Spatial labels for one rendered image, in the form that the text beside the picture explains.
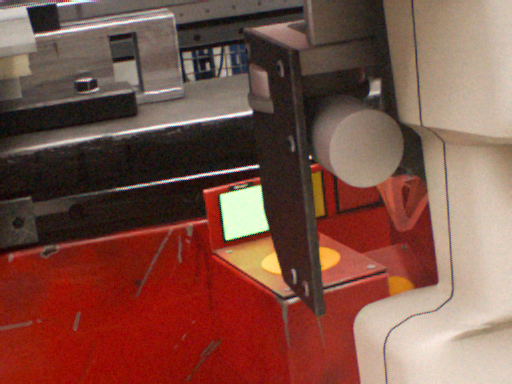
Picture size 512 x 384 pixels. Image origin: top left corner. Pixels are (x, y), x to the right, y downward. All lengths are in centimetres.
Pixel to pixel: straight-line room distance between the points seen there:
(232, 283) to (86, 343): 26
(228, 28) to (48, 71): 35
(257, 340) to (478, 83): 61
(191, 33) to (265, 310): 65
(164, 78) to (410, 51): 79
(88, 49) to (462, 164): 82
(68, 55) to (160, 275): 26
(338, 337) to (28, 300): 39
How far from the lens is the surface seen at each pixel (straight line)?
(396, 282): 124
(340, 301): 112
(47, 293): 138
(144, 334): 140
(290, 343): 111
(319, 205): 127
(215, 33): 171
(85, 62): 144
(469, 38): 61
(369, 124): 71
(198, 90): 149
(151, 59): 145
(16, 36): 123
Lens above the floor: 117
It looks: 19 degrees down
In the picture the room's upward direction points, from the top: 7 degrees counter-clockwise
